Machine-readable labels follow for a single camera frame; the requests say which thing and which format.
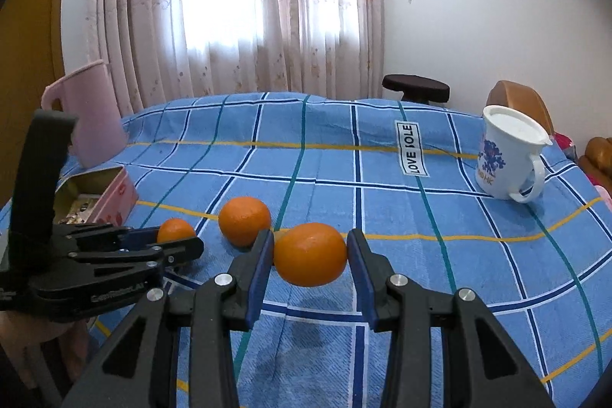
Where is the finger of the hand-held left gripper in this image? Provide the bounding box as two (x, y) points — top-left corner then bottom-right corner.
(69, 237), (205, 279)
(57, 223), (163, 252)

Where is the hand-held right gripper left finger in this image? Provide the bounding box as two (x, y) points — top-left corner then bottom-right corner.
(64, 229), (275, 408)

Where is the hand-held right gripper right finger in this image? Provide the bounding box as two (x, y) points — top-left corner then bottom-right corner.
(347, 228), (558, 408)

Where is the small orange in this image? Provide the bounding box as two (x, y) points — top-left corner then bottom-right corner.
(157, 219), (197, 244)

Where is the large orange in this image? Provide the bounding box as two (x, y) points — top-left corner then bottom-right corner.
(272, 223), (348, 287)

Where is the person's left hand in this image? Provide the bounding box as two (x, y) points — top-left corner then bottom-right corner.
(0, 311), (91, 390)

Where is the pink metal tin box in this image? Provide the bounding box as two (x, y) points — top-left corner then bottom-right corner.
(52, 165), (140, 227)

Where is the medium orange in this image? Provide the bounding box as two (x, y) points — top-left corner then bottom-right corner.
(218, 197), (272, 247)

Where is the blue plaid tablecloth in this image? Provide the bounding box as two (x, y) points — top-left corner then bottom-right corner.
(0, 91), (612, 408)

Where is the pink electric kettle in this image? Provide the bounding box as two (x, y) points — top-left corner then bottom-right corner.
(41, 59), (129, 170)

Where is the white mug with blue print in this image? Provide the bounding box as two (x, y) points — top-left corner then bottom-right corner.
(475, 121), (548, 204)

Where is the wooden door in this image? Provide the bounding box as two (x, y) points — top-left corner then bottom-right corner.
(0, 0), (72, 208)

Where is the dark round stool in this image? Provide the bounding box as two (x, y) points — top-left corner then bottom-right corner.
(381, 74), (451, 105)

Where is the white mug lid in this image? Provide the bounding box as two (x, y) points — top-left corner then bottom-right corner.
(482, 104), (554, 147)

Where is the brown leather armchair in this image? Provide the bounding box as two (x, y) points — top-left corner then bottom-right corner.
(487, 80), (555, 136)

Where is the sheer floral curtain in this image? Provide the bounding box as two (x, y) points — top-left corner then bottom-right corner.
(86, 0), (386, 112)

